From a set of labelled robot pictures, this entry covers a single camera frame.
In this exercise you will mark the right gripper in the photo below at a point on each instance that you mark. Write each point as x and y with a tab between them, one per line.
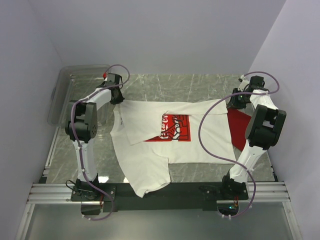
233	104

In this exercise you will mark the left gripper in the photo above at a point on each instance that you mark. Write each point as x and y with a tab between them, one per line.
120	98

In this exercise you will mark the white Coca-Cola t-shirt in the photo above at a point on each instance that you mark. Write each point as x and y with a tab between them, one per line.
148	136

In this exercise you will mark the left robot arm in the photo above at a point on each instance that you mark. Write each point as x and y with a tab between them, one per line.
81	125

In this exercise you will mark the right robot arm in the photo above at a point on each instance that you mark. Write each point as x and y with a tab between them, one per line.
255	125

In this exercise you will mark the folded red t-shirt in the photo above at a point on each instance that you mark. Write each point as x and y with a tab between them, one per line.
238	122

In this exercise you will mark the clear plastic bin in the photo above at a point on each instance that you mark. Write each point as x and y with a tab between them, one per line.
74	82

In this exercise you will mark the black mounting base bar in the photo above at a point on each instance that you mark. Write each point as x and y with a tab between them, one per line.
175	196

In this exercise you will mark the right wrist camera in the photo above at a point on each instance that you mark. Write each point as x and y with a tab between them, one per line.
244	83

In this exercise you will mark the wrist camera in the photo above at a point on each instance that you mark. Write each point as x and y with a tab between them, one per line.
244	83
112	78

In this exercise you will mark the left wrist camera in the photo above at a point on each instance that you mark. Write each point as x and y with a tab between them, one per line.
112	78

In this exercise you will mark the aluminium rail frame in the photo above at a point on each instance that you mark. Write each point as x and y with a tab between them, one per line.
52	214

